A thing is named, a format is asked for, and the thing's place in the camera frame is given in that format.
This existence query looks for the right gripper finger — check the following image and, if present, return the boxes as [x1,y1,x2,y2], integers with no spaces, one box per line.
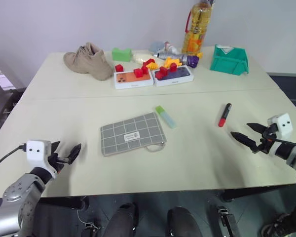
[246,122,267,135]
[230,131,257,152]

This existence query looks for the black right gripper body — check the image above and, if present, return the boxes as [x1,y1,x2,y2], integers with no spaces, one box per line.
[251,124,279,155]

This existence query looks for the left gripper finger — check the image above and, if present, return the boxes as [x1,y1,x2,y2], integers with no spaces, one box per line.
[50,141,61,156]
[58,143,82,165]

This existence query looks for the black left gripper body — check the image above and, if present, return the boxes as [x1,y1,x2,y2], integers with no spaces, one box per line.
[48,152,66,175]

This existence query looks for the grey checked pouch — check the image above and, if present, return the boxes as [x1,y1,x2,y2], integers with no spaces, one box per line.
[100,112,168,157]

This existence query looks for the red and black marker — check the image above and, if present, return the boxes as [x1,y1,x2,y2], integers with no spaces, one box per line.
[218,103,232,128]

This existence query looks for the grey metal rack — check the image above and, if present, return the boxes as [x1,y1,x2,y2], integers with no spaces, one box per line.
[0,60,26,139]

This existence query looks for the green storage bin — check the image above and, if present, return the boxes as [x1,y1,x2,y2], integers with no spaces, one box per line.
[210,44,250,76]

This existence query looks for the black metal clamp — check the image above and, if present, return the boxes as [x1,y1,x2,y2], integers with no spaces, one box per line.
[216,205,240,237]

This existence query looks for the dark rounded shape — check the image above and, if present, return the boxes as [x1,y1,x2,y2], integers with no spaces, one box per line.
[104,202,139,237]
[167,206,203,237]

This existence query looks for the green highlighter pen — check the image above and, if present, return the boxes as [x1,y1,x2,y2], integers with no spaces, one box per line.
[154,105,177,129]

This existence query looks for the orange phone box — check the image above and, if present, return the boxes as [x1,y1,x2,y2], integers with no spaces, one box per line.
[113,70,155,90]

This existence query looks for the tan suede boot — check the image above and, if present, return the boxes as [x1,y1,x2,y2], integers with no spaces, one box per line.
[63,42,114,81]

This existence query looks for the purple building block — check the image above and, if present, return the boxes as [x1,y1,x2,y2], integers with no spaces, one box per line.
[187,55,200,69]

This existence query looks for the purple phone box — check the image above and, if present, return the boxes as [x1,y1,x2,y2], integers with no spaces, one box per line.
[151,65,195,87]

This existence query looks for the green plastic block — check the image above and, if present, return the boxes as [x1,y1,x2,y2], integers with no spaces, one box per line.
[111,47,133,63]

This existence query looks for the cooking oil bottle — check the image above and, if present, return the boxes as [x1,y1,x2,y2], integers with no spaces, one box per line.
[182,0,214,55]

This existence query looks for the white plastic bag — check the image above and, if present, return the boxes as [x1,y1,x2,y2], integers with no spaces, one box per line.
[131,50,154,64]

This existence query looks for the grey lying bottle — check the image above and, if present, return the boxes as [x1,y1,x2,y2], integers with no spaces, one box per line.
[153,51,188,63]

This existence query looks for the white bottle with red print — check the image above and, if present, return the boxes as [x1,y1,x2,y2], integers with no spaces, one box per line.
[163,41,180,54]

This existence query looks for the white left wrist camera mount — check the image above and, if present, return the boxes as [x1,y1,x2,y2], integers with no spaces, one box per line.
[26,140,58,179]

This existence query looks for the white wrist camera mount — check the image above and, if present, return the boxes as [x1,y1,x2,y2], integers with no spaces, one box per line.
[267,113,293,138]
[26,140,58,179]

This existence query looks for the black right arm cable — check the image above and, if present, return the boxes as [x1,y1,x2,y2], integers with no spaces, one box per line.
[262,137,296,196]

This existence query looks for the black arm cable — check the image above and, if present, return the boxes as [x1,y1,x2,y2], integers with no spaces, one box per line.
[262,137,296,196]
[0,145,28,176]

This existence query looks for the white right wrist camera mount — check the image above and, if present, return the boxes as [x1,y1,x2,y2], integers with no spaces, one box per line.
[267,113,293,138]

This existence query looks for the black table frame bar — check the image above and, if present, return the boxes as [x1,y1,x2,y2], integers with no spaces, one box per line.
[38,196,90,211]
[221,184,295,202]

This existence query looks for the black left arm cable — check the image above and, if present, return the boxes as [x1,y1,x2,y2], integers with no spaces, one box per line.
[0,145,28,176]

